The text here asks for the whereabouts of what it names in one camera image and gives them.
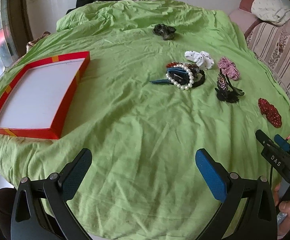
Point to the striped floral pillow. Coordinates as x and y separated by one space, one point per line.
271 45

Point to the pink bolster pillow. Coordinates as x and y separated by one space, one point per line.
246 20

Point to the red dotted scrunchie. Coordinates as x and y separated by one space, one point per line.
270 112

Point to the white patterned cloth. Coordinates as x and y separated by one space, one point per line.
272 11

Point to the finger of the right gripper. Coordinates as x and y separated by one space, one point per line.
282 143
265 141

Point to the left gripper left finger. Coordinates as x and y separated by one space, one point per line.
40 210

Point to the red shallow box tray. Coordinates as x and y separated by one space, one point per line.
35 103

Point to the black flower hair claw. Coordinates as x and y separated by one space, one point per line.
225 91

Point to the green bed sheet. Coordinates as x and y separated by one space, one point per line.
143 182

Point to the blue hair clip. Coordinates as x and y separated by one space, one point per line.
175 74

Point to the black hair band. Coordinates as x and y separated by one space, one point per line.
198 78

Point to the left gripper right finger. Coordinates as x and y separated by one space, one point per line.
258 219

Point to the pink checked scrunchie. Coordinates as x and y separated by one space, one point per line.
228 68

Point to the brown patterned blanket edge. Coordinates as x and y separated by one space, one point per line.
32 43

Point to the right hand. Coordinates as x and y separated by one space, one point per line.
284 227

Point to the white cherry print scrunchie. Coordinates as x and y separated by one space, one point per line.
201 59

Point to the dark grey scrunchie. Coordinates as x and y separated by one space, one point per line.
165 31

